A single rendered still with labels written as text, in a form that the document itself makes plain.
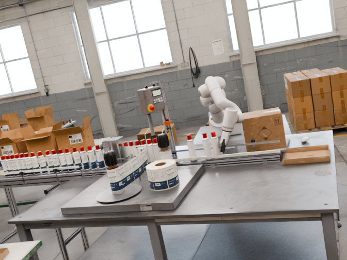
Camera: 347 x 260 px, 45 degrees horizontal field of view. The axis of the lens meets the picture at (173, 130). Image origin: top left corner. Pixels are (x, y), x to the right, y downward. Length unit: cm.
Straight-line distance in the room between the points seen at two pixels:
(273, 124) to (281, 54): 545
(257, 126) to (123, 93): 614
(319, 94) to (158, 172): 416
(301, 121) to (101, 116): 459
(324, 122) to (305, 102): 40
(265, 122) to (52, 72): 702
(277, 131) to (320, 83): 328
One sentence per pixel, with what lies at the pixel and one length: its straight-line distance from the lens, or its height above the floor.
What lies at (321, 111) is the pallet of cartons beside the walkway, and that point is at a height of 39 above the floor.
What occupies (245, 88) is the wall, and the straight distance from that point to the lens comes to 852.
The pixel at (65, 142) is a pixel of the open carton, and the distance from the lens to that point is 486.
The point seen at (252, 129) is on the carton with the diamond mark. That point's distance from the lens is 318.
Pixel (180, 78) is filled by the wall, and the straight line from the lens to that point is 872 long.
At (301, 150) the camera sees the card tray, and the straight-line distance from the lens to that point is 315.
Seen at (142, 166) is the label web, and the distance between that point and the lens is 300.
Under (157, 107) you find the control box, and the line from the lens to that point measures 323.
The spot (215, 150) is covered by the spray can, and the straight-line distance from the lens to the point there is 308.
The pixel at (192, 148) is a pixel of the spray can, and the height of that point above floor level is 98.
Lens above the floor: 177
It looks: 12 degrees down
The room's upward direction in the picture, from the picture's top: 11 degrees counter-clockwise
